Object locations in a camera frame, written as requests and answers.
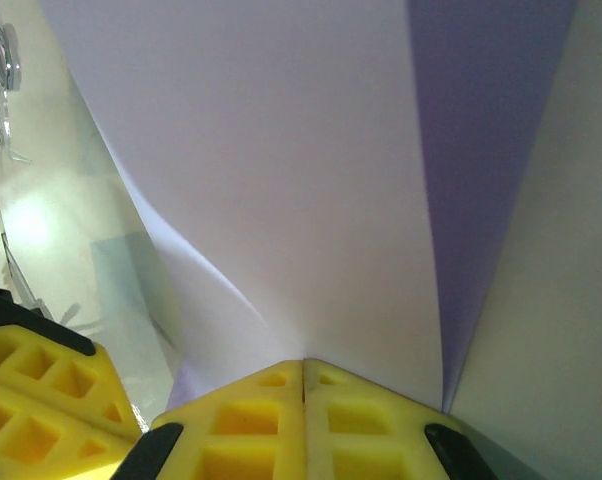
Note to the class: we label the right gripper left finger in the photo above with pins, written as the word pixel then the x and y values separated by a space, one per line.
pixel 291 430

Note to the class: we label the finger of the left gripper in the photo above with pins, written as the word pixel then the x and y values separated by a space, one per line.
pixel 26 435
pixel 31 355

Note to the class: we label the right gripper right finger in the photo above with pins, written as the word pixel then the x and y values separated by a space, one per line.
pixel 316 430

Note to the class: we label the purple paper sheet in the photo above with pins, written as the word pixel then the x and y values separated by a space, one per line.
pixel 306 175

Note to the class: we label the metal surgical scissors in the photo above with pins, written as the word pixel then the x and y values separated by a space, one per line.
pixel 6 55

